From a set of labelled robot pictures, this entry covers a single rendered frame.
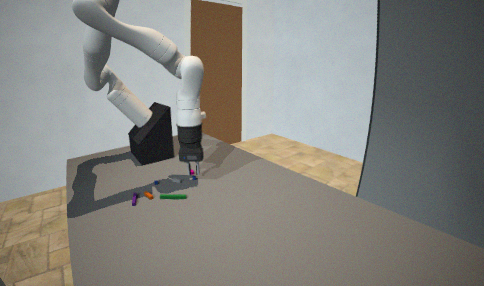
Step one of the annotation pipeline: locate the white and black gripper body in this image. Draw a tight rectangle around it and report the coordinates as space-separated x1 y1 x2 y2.
176 107 206 162

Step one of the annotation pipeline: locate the green rod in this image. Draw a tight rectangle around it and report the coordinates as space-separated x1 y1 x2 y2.
160 194 186 199

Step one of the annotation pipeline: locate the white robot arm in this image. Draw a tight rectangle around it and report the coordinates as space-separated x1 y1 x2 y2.
72 0 204 128

